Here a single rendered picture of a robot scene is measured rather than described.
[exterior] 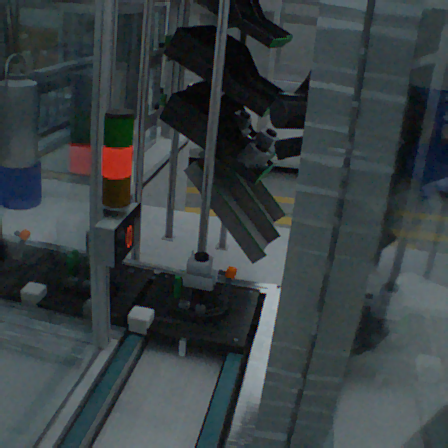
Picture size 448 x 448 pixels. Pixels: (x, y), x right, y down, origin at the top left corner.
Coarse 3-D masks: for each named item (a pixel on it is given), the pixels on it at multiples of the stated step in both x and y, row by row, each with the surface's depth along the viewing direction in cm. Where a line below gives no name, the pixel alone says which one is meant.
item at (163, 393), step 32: (96, 352) 100; (128, 352) 103; (160, 352) 110; (192, 352) 111; (224, 352) 112; (96, 384) 95; (128, 384) 99; (160, 384) 100; (192, 384) 101; (224, 384) 98; (64, 416) 84; (96, 416) 87; (128, 416) 91; (160, 416) 92; (192, 416) 93; (224, 416) 90
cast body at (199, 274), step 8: (192, 256) 114; (200, 256) 112; (208, 256) 113; (192, 264) 112; (200, 264) 111; (208, 264) 111; (176, 272) 115; (184, 272) 114; (192, 272) 112; (200, 272) 112; (208, 272) 112; (216, 272) 115; (184, 280) 113; (192, 280) 113; (200, 280) 113; (208, 280) 112; (200, 288) 113; (208, 288) 113
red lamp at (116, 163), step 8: (104, 152) 85; (112, 152) 85; (120, 152) 85; (128, 152) 86; (104, 160) 86; (112, 160) 85; (120, 160) 85; (128, 160) 86; (104, 168) 86; (112, 168) 86; (120, 168) 86; (128, 168) 87; (104, 176) 87; (112, 176) 86; (120, 176) 86; (128, 176) 87
